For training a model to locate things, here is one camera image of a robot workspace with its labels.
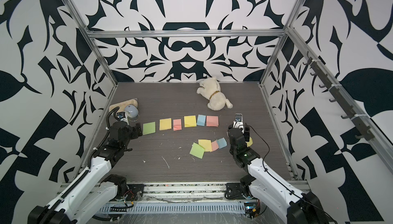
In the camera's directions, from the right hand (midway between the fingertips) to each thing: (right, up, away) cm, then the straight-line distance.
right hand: (240, 122), depth 83 cm
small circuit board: (+2, -38, -12) cm, 40 cm away
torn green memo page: (-23, -17, +5) cm, 29 cm away
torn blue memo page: (-8, -13, +7) cm, 17 cm away
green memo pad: (-53, -6, +14) cm, 55 cm away
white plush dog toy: (-14, +19, +22) cm, 32 cm away
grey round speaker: (-63, +4, +13) cm, 65 cm away
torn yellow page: (-18, -14, +7) cm, 23 cm away
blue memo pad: (-20, -1, +17) cm, 26 cm away
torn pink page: (-13, -15, +7) cm, 21 cm away
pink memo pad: (-13, -2, +16) cm, 21 cm away
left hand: (-59, 0, 0) cm, 59 cm away
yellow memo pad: (-27, -2, +16) cm, 32 cm away
